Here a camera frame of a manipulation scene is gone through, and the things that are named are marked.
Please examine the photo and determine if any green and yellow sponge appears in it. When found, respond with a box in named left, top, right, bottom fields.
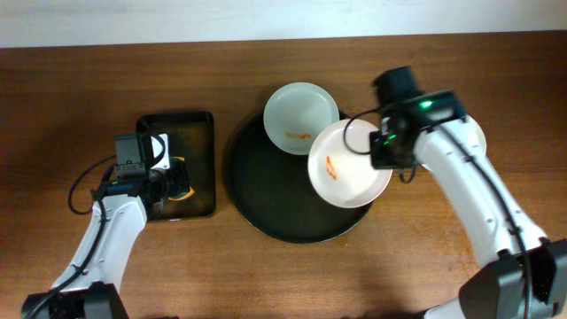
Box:
left=167, top=157, right=196, bottom=203

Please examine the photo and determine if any pale pink plate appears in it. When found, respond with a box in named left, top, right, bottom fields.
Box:
left=307, top=119, right=392, bottom=208

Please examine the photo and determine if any white plate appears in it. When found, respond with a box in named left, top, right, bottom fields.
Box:
left=418, top=115, right=487, bottom=172

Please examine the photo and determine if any pale green plate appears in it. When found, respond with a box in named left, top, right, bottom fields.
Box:
left=263, top=82, right=339, bottom=155

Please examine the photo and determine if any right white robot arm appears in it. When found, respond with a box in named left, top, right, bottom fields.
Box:
left=370, top=91, right=566, bottom=318

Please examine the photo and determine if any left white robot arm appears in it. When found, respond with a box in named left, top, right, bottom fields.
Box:
left=21, top=133, right=194, bottom=318

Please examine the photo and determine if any black rectangular tray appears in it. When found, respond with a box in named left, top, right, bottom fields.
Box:
left=136, top=111, right=216, bottom=222

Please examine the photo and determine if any round black tray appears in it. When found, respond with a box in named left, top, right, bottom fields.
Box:
left=226, top=113, right=372, bottom=244

